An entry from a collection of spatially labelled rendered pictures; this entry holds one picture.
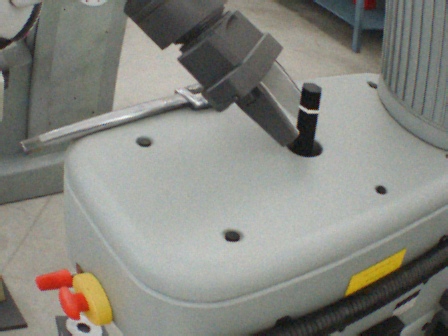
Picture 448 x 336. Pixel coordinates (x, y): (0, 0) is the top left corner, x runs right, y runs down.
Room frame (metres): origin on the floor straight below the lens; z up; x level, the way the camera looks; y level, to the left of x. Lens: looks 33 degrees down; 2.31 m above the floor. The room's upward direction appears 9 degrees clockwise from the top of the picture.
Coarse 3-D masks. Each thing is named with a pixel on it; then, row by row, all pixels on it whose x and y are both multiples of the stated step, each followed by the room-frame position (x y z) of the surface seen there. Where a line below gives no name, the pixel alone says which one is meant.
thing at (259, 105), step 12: (252, 96) 0.67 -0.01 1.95; (264, 96) 0.68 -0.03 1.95; (240, 108) 0.68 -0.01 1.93; (252, 108) 0.68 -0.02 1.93; (264, 108) 0.68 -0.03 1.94; (276, 108) 0.68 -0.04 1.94; (252, 120) 0.68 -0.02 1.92; (264, 120) 0.68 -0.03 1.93; (276, 120) 0.67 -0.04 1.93; (288, 120) 0.68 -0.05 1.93; (276, 132) 0.67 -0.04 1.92; (288, 132) 0.67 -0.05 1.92
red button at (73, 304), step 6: (60, 288) 0.56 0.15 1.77; (66, 288) 0.55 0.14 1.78; (60, 294) 0.55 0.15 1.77; (66, 294) 0.54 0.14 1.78; (72, 294) 0.55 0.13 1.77; (78, 294) 0.56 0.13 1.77; (60, 300) 0.55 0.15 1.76; (66, 300) 0.54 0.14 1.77; (72, 300) 0.54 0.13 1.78; (78, 300) 0.55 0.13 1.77; (84, 300) 0.55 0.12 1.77; (66, 306) 0.54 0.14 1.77; (72, 306) 0.54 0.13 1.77; (78, 306) 0.55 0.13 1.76; (84, 306) 0.55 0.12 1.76; (66, 312) 0.54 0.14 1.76; (72, 312) 0.53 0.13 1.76; (78, 312) 0.53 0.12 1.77; (72, 318) 0.53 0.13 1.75; (78, 318) 0.53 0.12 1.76
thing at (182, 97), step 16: (176, 96) 0.75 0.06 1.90; (192, 96) 0.75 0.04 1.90; (112, 112) 0.70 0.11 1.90; (128, 112) 0.71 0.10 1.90; (144, 112) 0.71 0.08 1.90; (160, 112) 0.72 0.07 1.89; (64, 128) 0.66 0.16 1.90; (80, 128) 0.67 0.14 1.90; (96, 128) 0.67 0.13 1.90; (32, 144) 0.63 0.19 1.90; (48, 144) 0.64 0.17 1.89
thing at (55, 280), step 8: (56, 272) 0.65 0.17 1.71; (64, 272) 0.65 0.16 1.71; (40, 280) 0.63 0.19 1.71; (48, 280) 0.63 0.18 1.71; (56, 280) 0.64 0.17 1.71; (64, 280) 0.64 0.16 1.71; (72, 280) 0.65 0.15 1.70; (40, 288) 0.62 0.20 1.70; (48, 288) 0.63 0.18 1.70; (56, 288) 0.63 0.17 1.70
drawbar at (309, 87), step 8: (304, 88) 0.70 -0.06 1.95; (312, 88) 0.70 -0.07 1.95; (320, 88) 0.71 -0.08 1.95; (304, 96) 0.70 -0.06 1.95; (312, 96) 0.70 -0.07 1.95; (320, 96) 0.70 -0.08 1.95; (304, 104) 0.70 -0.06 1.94; (312, 104) 0.70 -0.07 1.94; (304, 112) 0.70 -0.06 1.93; (304, 120) 0.70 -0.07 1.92; (312, 120) 0.70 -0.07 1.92; (304, 128) 0.70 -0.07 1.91; (312, 128) 0.70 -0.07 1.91; (304, 136) 0.70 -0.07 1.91; (312, 136) 0.70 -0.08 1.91; (296, 144) 0.70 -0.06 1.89; (304, 144) 0.70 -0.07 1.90; (312, 144) 0.70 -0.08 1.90; (296, 152) 0.70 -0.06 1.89; (304, 152) 0.70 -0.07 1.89
